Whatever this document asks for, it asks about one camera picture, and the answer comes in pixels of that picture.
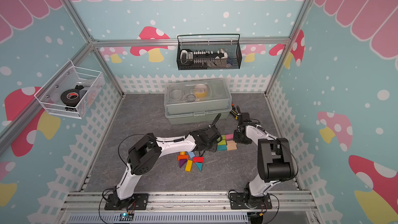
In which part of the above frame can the pink block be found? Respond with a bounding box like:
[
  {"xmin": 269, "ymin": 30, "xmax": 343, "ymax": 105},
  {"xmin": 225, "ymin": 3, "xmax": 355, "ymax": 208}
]
[{"xmin": 226, "ymin": 134, "xmax": 234, "ymax": 141}]

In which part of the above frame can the tan rectangular block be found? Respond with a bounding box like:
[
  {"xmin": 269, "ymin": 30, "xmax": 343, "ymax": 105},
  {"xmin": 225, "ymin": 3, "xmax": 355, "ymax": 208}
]
[{"xmin": 227, "ymin": 144, "xmax": 237, "ymax": 151}]

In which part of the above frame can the teal rectangular block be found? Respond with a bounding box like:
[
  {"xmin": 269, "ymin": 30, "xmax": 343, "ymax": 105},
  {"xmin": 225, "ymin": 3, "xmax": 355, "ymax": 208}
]
[{"xmin": 217, "ymin": 145, "xmax": 228, "ymax": 151}]

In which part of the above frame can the teal triangle block bottom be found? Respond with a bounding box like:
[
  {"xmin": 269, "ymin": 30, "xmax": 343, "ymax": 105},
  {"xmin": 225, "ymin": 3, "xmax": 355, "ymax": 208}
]
[{"xmin": 195, "ymin": 162, "xmax": 203, "ymax": 171}]

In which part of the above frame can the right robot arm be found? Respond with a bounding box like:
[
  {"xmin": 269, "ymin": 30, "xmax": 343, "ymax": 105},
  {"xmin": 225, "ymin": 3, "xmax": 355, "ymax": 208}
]
[{"xmin": 228, "ymin": 106, "xmax": 297, "ymax": 209}]

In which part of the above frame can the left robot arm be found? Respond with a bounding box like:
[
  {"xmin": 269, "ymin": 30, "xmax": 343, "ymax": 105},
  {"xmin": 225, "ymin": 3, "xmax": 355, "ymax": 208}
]
[{"xmin": 105, "ymin": 126, "xmax": 222, "ymax": 210}]

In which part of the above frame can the light blue block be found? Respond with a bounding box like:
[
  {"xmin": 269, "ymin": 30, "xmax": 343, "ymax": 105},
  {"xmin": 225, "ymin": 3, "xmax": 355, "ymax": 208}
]
[{"xmin": 188, "ymin": 151, "xmax": 195, "ymax": 159}]

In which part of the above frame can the yellow black screwdriver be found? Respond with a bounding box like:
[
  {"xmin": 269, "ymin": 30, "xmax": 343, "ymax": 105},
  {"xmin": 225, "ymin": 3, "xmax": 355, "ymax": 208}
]
[{"xmin": 230, "ymin": 110, "xmax": 238, "ymax": 120}]

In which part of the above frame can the red block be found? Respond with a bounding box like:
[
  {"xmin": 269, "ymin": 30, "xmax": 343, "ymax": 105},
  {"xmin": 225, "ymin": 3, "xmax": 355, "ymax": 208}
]
[{"xmin": 192, "ymin": 157, "xmax": 204, "ymax": 163}]

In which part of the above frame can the purple triangle block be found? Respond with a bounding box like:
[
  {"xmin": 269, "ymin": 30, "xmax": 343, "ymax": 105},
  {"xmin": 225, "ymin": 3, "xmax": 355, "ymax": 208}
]
[{"xmin": 179, "ymin": 159, "xmax": 188, "ymax": 168}]

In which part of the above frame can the translucent plastic storage box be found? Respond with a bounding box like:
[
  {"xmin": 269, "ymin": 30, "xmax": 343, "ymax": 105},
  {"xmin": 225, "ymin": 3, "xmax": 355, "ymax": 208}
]
[{"xmin": 164, "ymin": 78, "xmax": 232, "ymax": 124}]

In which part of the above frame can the white black tool in basket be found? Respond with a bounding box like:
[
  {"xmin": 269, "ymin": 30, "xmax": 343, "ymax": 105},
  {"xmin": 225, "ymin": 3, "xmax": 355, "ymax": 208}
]
[{"xmin": 177, "ymin": 49, "xmax": 229, "ymax": 69}]

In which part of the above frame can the green lit circuit board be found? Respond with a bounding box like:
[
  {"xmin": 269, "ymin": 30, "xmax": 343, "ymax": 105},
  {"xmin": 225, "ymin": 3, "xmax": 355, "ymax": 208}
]
[{"xmin": 119, "ymin": 213, "xmax": 134, "ymax": 222}]

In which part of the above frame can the black tape roll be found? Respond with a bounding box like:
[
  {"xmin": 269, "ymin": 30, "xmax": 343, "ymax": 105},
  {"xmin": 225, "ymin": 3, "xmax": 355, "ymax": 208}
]
[{"xmin": 60, "ymin": 89, "xmax": 81, "ymax": 107}]

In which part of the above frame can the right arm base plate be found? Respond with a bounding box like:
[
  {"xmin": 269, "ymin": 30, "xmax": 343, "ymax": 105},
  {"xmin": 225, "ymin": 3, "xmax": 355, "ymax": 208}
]
[{"xmin": 228, "ymin": 190, "xmax": 273, "ymax": 210}]

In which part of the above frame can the black wire mesh basket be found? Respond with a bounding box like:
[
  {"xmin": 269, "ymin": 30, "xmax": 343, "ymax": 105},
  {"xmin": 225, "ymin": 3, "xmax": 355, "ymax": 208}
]
[{"xmin": 176, "ymin": 34, "xmax": 242, "ymax": 70}]

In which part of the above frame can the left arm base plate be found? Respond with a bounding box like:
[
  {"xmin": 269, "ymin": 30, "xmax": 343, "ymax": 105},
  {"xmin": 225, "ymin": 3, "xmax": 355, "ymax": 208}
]
[{"xmin": 104, "ymin": 194, "xmax": 149, "ymax": 211}]

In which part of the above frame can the white wire basket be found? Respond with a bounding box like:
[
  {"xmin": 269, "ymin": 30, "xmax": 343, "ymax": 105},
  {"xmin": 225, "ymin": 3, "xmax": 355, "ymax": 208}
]
[{"xmin": 34, "ymin": 61, "xmax": 105, "ymax": 119}]

